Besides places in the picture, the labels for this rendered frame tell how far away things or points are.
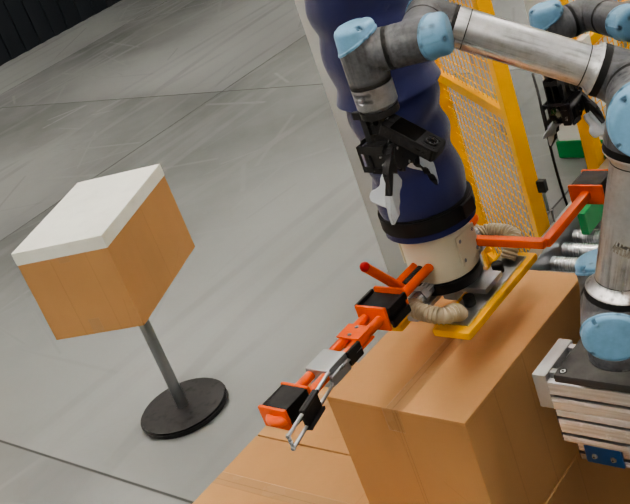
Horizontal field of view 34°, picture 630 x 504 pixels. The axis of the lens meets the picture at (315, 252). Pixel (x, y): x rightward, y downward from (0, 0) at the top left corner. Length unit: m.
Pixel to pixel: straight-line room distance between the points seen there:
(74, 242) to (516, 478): 2.01
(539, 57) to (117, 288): 2.38
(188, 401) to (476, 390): 2.38
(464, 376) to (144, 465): 2.20
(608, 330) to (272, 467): 1.40
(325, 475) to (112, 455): 1.74
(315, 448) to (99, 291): 1.25
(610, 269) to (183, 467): 2.65
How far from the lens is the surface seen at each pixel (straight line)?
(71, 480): 4.53
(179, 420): 4.48
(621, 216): 1.86
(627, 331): 1.95
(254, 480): 3.06
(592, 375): 2.17
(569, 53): 1.89
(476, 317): 2.38
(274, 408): 2.07
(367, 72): 1.78
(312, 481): 2.96
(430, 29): 1.75
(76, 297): 4.03
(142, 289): 4.01
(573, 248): 3.64
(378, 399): 2.45
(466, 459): 2.38
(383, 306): 2.28
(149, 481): 4.27
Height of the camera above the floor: 2.31
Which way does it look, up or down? 25 degrees down
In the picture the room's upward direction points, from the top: 21 degrees counter-clockwise
